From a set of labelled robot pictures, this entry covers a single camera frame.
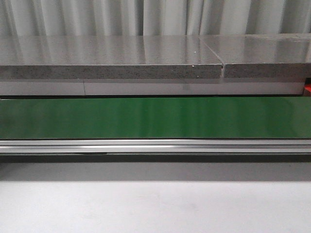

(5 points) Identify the grey stone counter slab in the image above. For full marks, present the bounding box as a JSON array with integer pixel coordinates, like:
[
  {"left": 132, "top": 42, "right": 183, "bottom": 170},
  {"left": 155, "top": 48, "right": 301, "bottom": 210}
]
[{"left": 0, "top": 36, "right": 222, "bottom": 80}]

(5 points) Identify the red object at right edge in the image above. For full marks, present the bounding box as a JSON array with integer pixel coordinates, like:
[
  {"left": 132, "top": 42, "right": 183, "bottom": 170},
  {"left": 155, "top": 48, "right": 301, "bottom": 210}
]
[{"left": 303, "top": 83, "right": 311, "bottom": 97}]

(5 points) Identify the aluminium conveyor frame rail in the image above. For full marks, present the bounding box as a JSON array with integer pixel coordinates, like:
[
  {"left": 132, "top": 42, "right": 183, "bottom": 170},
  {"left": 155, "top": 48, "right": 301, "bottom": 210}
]
[{"left": 0, "top": 139, "right": 311, "bottom": 154}]

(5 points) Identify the white curtain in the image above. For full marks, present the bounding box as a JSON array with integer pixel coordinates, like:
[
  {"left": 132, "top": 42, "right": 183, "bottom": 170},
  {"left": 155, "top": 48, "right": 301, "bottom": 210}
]
[{"left": 0, "top": 0, "right": 311, "bottom": 36}]

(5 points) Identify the green conveyor belt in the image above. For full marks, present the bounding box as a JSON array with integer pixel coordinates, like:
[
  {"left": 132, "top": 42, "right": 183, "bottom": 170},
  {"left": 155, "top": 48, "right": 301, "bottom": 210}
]
[{"left": 0, "top": 97, "right": 311, "bottom": 139}]

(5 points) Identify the grey stone slab right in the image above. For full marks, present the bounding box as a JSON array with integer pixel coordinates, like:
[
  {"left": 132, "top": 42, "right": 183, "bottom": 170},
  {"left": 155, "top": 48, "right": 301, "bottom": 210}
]
[{"left": 200, "top": 33, "right": 311, "bottom": 82}]

